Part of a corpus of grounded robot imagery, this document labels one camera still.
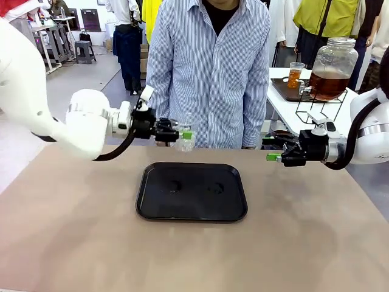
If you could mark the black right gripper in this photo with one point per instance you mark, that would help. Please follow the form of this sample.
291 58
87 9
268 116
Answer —
314 149

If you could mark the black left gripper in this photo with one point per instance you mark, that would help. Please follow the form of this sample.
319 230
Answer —
144 124

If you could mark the short clear iced cup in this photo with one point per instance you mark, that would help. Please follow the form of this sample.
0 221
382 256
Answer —
187 147

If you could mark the tall clear iced cup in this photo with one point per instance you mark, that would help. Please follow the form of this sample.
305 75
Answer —
296 77

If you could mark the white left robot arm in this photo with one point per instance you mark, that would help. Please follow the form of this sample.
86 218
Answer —
85 127

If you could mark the person's left forearm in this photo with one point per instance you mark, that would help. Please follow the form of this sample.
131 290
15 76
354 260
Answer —
255 109

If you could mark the person's right forearm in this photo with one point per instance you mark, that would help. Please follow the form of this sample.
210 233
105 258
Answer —
158 97

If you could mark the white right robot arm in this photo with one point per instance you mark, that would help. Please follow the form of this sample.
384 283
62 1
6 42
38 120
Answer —
373 134

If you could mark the person's right hand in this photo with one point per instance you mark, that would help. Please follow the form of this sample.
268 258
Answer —
161 144

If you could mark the person's left hand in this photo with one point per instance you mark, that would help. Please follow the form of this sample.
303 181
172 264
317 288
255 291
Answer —
249 146

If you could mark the white side table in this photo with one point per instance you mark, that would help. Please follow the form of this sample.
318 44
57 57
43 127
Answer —
279 106

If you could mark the black tray under dispenser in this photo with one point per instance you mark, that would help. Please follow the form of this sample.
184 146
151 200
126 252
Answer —
285 91

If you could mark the person in striped shirt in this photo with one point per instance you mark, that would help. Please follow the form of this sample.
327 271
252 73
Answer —
212 76

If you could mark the brown cardboard box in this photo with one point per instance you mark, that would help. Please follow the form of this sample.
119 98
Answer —
143 61

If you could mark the black serving tray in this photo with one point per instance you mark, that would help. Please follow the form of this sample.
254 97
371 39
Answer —
191 203

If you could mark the glass tea dispenser jar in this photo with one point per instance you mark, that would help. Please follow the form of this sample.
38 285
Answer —
334 67

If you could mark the yellow hanging garment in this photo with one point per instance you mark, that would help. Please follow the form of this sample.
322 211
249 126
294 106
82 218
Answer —
150 21

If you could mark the grey plastic stool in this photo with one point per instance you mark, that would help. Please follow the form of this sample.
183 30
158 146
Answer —
85 51

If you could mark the black framed board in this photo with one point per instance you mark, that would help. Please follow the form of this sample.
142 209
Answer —
91 19

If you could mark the yellow-green jacket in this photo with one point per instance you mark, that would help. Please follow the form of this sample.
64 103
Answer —
328 18

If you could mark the bystander in dark trousers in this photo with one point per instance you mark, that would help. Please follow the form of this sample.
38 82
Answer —
373 30

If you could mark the white workshop desk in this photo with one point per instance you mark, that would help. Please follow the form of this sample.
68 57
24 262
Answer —
51 30

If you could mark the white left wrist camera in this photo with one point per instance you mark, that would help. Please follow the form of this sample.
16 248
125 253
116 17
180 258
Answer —
146 94

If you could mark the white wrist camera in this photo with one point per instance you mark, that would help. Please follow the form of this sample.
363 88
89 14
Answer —
146 94
322 123

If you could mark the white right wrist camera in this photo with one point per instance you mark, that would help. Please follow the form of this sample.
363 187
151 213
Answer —
322 123

